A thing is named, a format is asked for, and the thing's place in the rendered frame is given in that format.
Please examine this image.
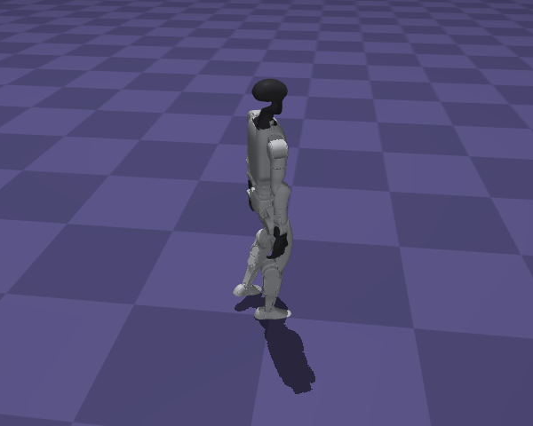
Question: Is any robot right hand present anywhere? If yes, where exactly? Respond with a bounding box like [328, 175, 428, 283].
[266, 226, 288, 259]

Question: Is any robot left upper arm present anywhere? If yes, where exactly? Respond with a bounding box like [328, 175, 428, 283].
[247, 110, 260, 153]

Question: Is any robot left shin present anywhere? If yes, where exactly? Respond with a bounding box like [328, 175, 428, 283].
[242, 229, 271, 288]

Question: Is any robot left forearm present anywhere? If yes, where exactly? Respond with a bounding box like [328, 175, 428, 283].
[246, 154, 256, 186]

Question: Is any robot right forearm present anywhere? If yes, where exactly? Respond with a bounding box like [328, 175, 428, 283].
[272, 186, 290, 236]

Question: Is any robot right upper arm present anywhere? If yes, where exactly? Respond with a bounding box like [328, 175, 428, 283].
[266, 135, 290, 196]

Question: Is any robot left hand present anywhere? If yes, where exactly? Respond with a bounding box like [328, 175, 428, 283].
[248, 180, 254, 211]

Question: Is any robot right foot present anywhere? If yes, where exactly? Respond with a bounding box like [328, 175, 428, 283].
[254, 306, 291, 320]

